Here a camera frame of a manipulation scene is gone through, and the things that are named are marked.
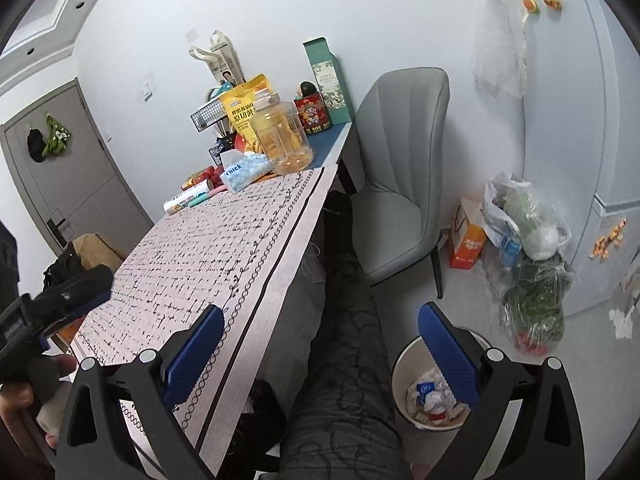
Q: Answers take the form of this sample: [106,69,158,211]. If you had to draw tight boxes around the blue tissue pack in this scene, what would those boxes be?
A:
[222,152,274,192]

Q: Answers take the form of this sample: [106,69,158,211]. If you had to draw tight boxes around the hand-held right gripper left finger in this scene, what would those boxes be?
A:
[55,304,226,480]

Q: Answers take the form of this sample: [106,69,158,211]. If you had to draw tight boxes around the green plush toy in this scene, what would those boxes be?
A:
[41,114,73,159]

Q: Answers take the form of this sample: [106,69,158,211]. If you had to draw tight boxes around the white paper scraps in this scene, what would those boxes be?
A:
[609,306,634,339]

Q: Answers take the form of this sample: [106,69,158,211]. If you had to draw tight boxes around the white tube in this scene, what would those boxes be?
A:
[163,182,211,216]

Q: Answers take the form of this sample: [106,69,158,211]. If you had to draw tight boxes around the red tin can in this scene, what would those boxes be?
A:
[292,81,333,136]

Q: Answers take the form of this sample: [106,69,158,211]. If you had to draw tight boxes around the orange paper bag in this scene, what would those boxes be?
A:
[447,197,489,271]

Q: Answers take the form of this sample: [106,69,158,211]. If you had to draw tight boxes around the clear plastic jar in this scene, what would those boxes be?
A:
[249,92,315,176]

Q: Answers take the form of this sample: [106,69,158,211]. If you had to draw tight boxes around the red snack packet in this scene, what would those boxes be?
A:
[181,165,223,191]

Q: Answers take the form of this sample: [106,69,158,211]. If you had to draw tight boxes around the white mesh bag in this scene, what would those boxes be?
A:
[472,0,531,101]

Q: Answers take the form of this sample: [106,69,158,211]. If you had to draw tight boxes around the white tote bag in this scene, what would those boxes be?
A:
[189,30,247,91]

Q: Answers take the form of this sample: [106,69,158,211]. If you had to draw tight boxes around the white refrigerator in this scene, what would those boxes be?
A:
[522,0,640,319]

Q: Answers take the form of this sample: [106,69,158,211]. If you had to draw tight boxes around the person's leg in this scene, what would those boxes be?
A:
[277,192,416,480]

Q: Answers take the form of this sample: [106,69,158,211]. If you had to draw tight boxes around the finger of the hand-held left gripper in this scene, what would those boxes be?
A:
[27,265,115,342]

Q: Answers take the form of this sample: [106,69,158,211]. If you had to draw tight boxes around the black door handle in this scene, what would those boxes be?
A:
[47,217,74,249]

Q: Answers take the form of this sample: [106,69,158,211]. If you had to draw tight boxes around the black cloth bag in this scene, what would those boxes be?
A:
[42,252,84,291]

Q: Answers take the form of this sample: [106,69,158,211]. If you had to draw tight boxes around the white plastic bag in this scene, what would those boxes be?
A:
[482,172,574,264]

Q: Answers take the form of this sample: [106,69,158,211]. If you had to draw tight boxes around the grey door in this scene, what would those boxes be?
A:
[2,77,156,261]

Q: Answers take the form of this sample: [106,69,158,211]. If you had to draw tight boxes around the black wire basket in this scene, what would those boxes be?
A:
[190,97,231,134]

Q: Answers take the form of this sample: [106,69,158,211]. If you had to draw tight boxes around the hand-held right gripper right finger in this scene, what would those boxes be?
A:
[416,301,586,480]

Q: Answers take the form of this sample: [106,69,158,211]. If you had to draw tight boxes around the person's left hand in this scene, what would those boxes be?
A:
[0,354,76,453]

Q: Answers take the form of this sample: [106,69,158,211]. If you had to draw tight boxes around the blue table mat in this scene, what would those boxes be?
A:
[292,122,354,171]

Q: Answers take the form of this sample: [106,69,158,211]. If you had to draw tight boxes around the tall green box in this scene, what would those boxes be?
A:
[302,37,355,126]

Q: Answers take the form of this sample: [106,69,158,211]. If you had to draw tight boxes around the green marker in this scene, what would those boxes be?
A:
[192,187,226,209]

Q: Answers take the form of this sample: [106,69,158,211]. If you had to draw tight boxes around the yellow snack bag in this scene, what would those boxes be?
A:
[220,74,273,154]

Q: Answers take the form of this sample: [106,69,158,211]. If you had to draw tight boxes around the black cap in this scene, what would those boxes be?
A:
[26,129,47,163]

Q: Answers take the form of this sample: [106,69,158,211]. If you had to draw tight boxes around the beige waste bin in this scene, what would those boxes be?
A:
[391,335,494,434]

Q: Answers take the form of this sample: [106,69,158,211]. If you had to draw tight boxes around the grey upholstered chair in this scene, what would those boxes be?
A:
[352,66,451,301]

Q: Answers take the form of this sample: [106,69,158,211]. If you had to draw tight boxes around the orange figure fridge magnets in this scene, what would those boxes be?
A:
[589,217,629,261]

